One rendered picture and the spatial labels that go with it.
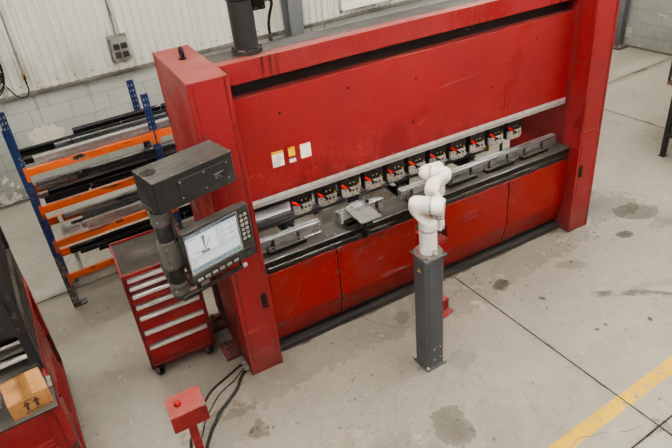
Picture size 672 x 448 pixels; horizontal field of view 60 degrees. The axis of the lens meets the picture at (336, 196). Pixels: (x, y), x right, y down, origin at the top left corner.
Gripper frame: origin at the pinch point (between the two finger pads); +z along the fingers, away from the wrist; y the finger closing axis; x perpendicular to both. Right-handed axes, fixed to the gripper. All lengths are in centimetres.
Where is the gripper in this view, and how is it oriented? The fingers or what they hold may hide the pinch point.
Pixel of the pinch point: (437, 232)
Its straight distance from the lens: 458.5
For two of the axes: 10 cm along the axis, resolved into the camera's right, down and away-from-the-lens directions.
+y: 6.4, 4.1, -6.5
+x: 7.7, -3.8, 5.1
